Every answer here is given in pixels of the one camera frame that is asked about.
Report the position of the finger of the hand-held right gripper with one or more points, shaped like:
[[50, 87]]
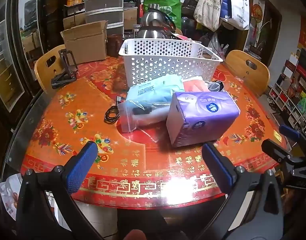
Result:
[[273, 148], [289, 130]]

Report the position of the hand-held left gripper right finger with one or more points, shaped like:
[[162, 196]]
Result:
[[218, 166]]

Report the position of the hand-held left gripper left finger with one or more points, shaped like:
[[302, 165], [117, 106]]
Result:
[[80, 166]]

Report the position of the purple tissue pack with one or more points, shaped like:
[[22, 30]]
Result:
[[203, 120]]

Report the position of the light blue wet wipes pack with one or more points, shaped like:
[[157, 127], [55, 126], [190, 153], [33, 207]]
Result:
[[153, 87]]

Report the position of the white perforated plastic basket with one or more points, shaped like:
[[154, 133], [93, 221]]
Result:
[[155, 65]]

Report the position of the person's left hand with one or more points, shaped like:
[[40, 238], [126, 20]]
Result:
[[135, 235]]

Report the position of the white storage shelf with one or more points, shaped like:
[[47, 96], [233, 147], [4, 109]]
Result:
[[288, 100]]

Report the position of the red printed tablecloth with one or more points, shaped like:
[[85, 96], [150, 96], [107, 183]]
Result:
[[67, 135]]

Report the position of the clear zip bag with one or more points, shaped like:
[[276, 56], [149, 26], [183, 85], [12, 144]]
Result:
[[131, 121]]

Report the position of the white printed paper bag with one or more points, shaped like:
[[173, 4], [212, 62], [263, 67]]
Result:
[[10, 195]]

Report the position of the wooden chair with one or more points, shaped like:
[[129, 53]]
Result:
[[42, 72], [240, 67]]

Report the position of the small dark object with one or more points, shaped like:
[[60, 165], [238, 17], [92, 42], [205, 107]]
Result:
[[216, 86]]

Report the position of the pink packet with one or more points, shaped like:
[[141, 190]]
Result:
[[195, 85]]

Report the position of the black phone stand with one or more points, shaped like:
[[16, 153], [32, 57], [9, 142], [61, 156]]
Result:
[[60, 81]]

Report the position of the open cardboard box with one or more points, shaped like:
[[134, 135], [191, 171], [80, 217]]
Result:
[[85, 45]]

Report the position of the blue and white bag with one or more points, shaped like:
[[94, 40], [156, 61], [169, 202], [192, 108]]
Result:
[[239, 7]]

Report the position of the dark glass door cabinet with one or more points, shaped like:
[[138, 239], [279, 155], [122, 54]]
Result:
[[7, 55]]

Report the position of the beige tote bag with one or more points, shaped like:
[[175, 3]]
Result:
[[208, 7]]

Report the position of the flat cardboard box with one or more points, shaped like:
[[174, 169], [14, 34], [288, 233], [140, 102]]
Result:
[[130, 18]]

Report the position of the stacked plastic drawer tower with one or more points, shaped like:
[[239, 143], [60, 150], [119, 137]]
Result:
[[104, 10]]

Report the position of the black shopping bag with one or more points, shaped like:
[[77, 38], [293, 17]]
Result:
[[190, 6]]

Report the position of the stainless steel kettle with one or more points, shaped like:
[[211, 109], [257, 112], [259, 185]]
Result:
[[150, 20]]

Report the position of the green shopping bag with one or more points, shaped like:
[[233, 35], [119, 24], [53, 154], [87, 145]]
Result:
[[170, 10]]

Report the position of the red wall ornament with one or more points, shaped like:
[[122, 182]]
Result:
[[257, 10]]

